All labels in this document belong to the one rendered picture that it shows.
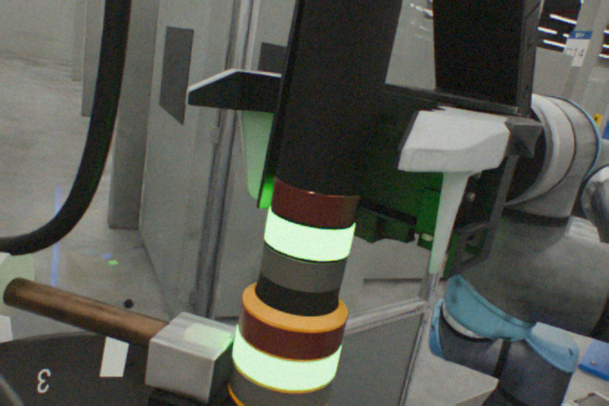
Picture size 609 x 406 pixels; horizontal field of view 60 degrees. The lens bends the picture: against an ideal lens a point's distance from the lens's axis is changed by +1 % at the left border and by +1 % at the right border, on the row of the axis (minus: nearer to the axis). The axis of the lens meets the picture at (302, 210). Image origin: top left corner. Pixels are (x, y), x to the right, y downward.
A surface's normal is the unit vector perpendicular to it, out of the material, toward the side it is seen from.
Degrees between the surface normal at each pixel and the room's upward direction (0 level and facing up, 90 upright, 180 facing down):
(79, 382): 49
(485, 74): 123
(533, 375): 90
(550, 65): 90
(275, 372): 90
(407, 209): 91
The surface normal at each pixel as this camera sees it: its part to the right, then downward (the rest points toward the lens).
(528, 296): -0.42, 0.37
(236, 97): 0.50, 0.33
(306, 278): 0.07, 0.29
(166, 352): -0.25, 0.22
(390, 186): -0.63, 0.11
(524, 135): 0.74, 0.31
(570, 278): -0.29, -0.19
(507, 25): -0.62, 0.60
